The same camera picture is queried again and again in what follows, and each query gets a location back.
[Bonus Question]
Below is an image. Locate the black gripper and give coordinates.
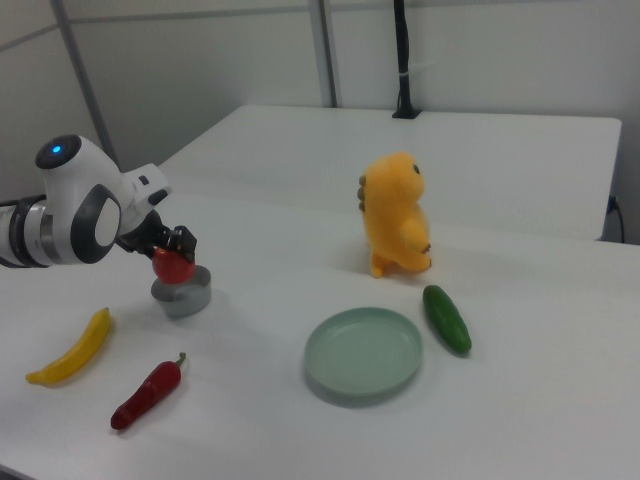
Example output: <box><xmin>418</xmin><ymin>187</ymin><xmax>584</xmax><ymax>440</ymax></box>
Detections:
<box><xmin>115</xmin><ymin>211</ymin><xmax>199</xmax><ymax>266</ymax></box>

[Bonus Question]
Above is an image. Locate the red apple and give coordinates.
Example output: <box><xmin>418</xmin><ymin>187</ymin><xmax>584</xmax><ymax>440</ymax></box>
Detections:
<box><xmin>151</xmin><ymin>245</ymin><xmax>197</xmax><ymax>287</ymax></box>

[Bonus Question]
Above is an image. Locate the grey bowl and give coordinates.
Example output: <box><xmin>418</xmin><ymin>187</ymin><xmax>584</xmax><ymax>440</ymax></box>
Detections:
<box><xmin>150</xmin><ymin>264</ymin><xmax>213</xmax><ymax>320</ymax></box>

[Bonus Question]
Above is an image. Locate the yellow banana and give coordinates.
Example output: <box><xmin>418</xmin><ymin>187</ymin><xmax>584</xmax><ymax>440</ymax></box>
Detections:
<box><xmin>25</xmin><ymin>307</ymin><xmax>112</xmax><ymax>386</ymax></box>

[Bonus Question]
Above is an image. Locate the red chili pepper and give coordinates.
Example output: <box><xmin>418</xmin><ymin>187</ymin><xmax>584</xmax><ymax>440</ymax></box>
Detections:
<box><xmin>110</xmin><ymin>351</ymin><xmax>189</xmax><ymax>432</ymax></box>

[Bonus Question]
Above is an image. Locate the pale green plate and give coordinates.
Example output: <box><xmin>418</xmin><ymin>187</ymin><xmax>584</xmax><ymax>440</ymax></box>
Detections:
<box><xmin>304</xmin><ymin>306</ymin><xmax>425</xmax><ymax>400</ymax></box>

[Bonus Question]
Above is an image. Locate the yellow plush dinosaur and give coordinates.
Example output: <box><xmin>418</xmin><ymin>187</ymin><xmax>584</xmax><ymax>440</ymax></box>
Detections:
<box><xmin>356</xmin><ymin>150</ymin><xmax>434</xmax><ymax>279</ymax></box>

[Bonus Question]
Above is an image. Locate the white adjoining table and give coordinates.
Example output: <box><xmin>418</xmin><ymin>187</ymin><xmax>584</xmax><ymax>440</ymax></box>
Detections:
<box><xmin>154</xmin><ymin>103</ymin><xmax>624</xmax><ymax>242</ymax></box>

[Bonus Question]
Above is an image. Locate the green cucumber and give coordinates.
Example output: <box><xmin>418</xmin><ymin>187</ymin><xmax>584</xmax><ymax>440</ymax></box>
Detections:
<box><xmin>422</xmin><ymin>284</ymin><xmax>473</xmax><ymax>356</ymax></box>

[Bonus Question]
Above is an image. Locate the aluminium partition post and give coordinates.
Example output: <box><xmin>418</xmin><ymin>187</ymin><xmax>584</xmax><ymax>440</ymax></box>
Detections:
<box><xmin>49</xmin><ymin>0</ymin><xmax>122</xmax><ymax>169</ymax></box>
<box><xmin>313</xmin><ymin>0</ymin><xmax>343</xmax><ymax>109</ymax></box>

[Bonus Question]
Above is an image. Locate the black camera pole with clamp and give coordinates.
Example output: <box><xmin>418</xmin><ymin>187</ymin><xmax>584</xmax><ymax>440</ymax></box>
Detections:
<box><xmin>391</xmin><ymin>0</ymin><xmax>422</xmax><ymax>120</ymax></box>

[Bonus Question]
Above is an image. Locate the black cable behind table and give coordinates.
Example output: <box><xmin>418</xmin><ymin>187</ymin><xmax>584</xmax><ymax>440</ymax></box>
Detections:
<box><xmin>606</xmin><ymin>193</ymin><xmax>627</xmax><ymax>245</ymax></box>

